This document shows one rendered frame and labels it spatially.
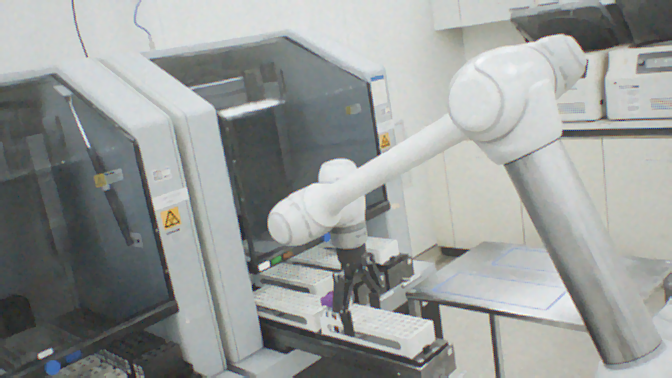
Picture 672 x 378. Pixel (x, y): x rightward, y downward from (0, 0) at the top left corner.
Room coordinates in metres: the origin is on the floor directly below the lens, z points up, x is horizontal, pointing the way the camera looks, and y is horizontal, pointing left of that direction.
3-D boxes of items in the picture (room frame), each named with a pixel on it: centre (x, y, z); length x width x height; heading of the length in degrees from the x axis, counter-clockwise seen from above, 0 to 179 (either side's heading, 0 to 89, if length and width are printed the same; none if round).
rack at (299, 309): (1.70, 0.17, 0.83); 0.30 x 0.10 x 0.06; 44
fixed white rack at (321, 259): (2.02, 0.05, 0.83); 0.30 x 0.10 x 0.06; 44
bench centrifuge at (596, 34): (3.71, -1.50, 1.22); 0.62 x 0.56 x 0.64; 133
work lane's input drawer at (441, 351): (1.57, 0.04, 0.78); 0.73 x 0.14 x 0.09; 44
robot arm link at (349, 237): (1.50, -0.03, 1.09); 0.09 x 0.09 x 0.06
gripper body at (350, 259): (1.50, -0.03, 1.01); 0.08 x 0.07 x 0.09; 135
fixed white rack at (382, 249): (2.12, -0.06, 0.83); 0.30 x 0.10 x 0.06; 44
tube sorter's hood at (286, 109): (2.06, 0.20, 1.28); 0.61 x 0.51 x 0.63; 134
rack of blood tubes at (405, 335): (1.47, -0.05, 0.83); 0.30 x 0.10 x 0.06; 45
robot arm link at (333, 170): (1.49, -0.02, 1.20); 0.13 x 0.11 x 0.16; 140
